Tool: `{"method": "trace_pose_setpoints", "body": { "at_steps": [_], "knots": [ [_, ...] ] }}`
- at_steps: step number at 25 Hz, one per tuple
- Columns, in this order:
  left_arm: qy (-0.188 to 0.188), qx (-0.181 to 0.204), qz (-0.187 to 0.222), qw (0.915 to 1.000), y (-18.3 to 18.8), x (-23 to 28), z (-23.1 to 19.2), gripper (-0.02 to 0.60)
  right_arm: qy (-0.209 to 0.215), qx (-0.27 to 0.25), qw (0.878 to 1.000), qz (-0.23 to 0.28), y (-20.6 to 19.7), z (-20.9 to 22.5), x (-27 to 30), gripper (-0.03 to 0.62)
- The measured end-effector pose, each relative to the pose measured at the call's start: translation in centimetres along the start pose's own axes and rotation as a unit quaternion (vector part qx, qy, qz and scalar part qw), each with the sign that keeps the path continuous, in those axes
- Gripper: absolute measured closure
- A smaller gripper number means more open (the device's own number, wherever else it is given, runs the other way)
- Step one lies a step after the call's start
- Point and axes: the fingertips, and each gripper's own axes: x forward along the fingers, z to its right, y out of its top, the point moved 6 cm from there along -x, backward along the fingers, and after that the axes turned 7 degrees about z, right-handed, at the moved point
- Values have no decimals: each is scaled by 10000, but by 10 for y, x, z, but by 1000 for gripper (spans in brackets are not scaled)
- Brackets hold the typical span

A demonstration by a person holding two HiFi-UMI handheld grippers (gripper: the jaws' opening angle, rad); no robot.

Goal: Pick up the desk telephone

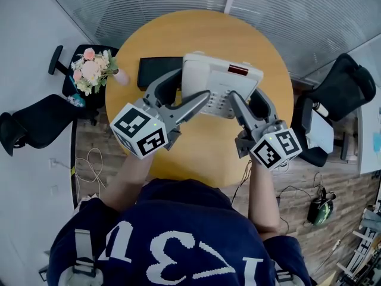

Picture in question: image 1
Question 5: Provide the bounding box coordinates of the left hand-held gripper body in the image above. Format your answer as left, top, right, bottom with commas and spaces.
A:
110, 96, 183, 160

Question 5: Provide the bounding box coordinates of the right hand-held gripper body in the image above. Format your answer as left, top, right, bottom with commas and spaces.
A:
235, 120, 303, 171

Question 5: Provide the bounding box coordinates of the white desk telephone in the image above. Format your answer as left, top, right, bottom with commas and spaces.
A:
181, 51, 264, 120

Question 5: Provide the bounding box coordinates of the person's right forearm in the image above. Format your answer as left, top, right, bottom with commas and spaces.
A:
248, 158, 281, 240

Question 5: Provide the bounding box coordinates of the person's left forearm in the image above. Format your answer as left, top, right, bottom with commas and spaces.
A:
102, 151, 155, 213

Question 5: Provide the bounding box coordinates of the white side desk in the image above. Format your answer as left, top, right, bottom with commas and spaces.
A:
346, 33, 381, 176

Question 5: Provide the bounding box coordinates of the black flat box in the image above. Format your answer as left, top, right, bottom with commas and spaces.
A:
137, 56, 184, 91

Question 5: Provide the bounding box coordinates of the pink vase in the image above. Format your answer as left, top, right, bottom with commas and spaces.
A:
114, 68, 131, 86

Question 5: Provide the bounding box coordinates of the white box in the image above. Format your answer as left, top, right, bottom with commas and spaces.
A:
305, 108, 335, 155

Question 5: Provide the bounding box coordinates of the white bottle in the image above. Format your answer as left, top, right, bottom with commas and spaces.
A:
311, 101, 329, 116

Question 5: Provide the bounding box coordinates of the pink and white flower bouquet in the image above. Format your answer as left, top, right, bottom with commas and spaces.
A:
70, 47, 120, 97

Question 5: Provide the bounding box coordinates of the teal patterned packet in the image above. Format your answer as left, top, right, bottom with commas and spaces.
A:
65, 93, 86, 109

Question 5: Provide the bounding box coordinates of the black and green helmet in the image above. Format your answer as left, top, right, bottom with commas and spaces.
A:
306, 188, 336, 227

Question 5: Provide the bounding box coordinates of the black mesh office chair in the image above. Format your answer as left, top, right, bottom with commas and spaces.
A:
292, 52, 377, 167

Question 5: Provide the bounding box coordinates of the navy printed shirt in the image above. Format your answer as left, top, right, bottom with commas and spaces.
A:
46, 178, 312, 286

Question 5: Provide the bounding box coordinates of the white metal rack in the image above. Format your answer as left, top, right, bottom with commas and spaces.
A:
335, 225, 381, 286

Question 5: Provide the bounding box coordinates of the black thin cable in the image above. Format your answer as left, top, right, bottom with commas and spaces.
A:
276, 172, 325, 235

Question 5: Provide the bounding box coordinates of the white cable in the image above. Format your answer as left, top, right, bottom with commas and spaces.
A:
73, 147, 107, 198

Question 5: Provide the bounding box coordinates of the grey harness strap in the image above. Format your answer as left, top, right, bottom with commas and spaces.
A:
70, 228, 98, 278

